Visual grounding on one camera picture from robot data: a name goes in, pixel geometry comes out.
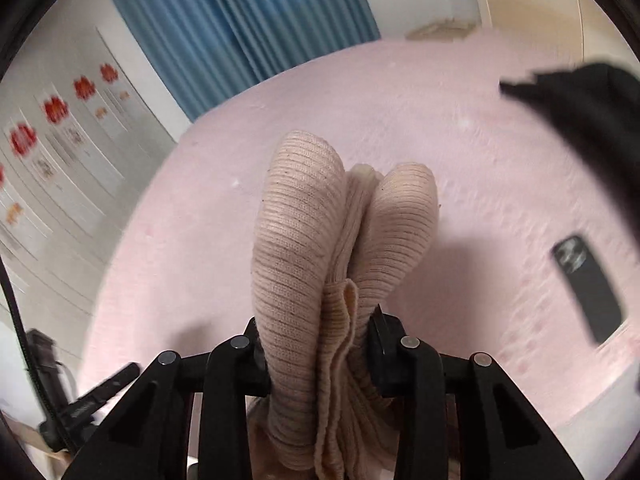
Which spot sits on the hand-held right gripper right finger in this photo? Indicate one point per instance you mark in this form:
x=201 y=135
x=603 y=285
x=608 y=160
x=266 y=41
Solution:
x=385 y=355

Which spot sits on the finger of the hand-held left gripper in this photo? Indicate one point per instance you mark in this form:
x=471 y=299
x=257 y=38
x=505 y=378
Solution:
x=112 y=382

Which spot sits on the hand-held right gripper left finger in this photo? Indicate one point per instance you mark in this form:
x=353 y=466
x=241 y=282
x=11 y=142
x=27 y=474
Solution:
x=235 y=370

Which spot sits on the beige knit sweater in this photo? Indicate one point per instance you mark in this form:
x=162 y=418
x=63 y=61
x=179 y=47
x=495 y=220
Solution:
x=300 y=235

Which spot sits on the pink bed sheet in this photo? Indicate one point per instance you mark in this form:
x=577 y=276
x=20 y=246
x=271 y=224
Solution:
x=475 y=200

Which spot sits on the black phone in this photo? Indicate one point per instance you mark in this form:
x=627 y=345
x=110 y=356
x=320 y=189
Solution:
x=590 y=290

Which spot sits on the black garment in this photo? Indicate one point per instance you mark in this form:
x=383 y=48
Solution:
x=590 y=105

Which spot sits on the beige pillow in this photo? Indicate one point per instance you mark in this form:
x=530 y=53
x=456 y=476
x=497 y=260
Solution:
x=440 y=30

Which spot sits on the blue curtain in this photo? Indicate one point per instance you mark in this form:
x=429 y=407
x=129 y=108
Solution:
x=225 y=25

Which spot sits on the cream headboard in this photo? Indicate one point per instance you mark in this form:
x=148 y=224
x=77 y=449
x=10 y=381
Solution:
x=540 y=10

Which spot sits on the white wall poster red print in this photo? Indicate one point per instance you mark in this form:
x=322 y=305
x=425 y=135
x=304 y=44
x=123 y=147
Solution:
x=115 y=85
x=60 y=120
x=27 y=150
x=87 y=97

